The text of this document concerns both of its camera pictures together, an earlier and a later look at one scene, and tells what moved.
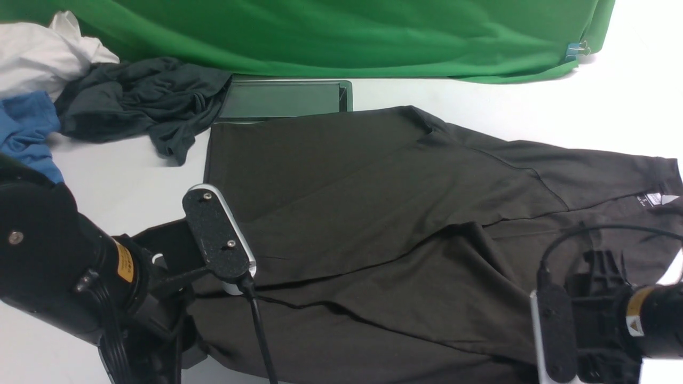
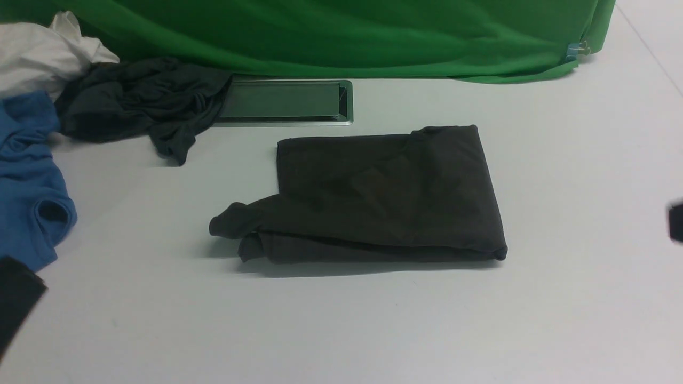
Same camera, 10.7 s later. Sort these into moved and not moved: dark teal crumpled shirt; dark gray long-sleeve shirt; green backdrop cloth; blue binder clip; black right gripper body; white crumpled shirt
Moved: dark gray long-sleeve shirt; black right gripper body
Not moved: blue binder clip; green backdrop cloth; dark teal crumpled shirt; white crumpled shirt
